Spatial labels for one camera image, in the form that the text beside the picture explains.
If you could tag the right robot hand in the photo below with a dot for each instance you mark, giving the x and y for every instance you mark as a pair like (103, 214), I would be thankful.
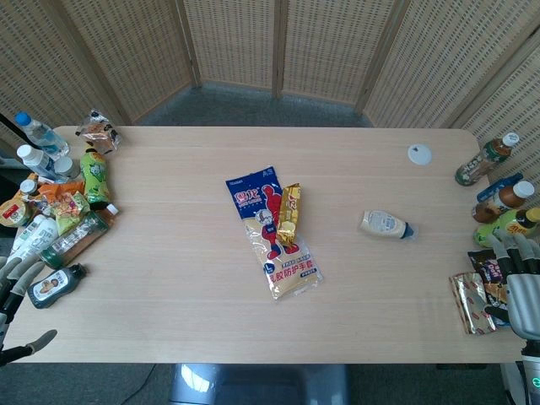
(521, 295)

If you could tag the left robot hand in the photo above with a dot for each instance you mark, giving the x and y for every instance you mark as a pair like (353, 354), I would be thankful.
(17, 278)

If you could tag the white squeeze bottle blue cap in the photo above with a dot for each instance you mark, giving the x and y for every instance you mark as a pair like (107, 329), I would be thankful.
(387, 224)

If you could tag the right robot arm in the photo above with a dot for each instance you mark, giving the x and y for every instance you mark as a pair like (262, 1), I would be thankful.
(532, 371)

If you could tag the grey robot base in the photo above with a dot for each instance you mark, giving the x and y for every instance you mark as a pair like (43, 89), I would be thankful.
(259, 384)

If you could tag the dark sauce bottle face label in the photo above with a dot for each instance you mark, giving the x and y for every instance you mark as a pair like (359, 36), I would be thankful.
(52, 287)

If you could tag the white green label bottle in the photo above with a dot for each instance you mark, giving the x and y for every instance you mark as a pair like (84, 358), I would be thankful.
(29, 238)

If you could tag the clear green plastic bottle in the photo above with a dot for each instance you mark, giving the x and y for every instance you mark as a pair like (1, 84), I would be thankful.
(71, 240)

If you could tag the green yellow drink bottle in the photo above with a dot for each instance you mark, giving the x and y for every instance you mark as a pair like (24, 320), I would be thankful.
(502, 228)

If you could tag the brown drink bottle white cap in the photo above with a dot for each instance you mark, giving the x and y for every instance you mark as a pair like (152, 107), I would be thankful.
(502, 202)

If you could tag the brown tea bottle white cap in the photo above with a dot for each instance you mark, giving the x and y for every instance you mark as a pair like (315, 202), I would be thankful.
(110, 212)

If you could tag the clear water bottle white cap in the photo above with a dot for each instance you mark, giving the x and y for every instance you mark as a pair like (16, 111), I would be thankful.
(36, 162)

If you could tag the green juice bottle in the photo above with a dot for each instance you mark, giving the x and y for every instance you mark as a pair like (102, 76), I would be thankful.
(95, 179)

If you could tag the green tea bottle white cap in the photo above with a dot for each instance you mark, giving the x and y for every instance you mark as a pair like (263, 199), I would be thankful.
(485, 160)

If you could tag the clear water bottle blue cap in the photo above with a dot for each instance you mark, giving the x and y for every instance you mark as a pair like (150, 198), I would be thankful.
(42, 134)

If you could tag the dark snack bag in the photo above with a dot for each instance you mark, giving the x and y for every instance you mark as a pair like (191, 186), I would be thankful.
(489, 274)

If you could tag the gold red foil packet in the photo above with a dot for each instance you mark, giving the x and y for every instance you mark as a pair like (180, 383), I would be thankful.
(471, 306)

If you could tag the brown jar white lid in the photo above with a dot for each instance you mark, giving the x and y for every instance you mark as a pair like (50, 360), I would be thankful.
(14, 208)

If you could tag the green yellow snack bag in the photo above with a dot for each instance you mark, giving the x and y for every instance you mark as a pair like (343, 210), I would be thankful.
(69, 211)

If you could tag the orange snack bag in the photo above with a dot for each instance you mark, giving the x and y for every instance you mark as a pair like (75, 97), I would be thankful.
(55, 196)

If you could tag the blue flat package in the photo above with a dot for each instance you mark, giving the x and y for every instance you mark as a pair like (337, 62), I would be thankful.
(493, 190)

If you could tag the clear foil snack bag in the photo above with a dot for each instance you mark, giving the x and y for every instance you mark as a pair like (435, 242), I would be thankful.
(99, 133)

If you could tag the gold snack bar wrapper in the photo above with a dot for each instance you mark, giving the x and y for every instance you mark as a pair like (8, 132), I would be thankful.
(289, 215)

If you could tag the blue rubber gloves package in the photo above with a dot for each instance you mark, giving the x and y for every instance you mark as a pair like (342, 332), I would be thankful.
(270, 236)

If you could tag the wooden folding screen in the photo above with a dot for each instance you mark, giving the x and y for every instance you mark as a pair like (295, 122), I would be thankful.
(270, 55)

